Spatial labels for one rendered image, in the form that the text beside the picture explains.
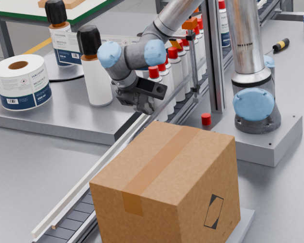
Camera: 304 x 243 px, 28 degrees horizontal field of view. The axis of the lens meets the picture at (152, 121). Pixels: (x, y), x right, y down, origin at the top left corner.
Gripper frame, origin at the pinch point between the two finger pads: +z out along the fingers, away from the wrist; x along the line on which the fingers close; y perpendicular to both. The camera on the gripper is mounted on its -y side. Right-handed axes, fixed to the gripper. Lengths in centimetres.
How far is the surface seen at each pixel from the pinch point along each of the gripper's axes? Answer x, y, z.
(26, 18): -86, 141, 68
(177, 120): -3.2, -4.5, 10.5
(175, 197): 45, -39, -47
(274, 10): -100, -5, 69
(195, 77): -19.5, -7.4, 6.9
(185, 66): -23.6, -2.0, 6.7
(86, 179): 34.2, 3.8, -16.8
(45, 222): 52, 4, -27
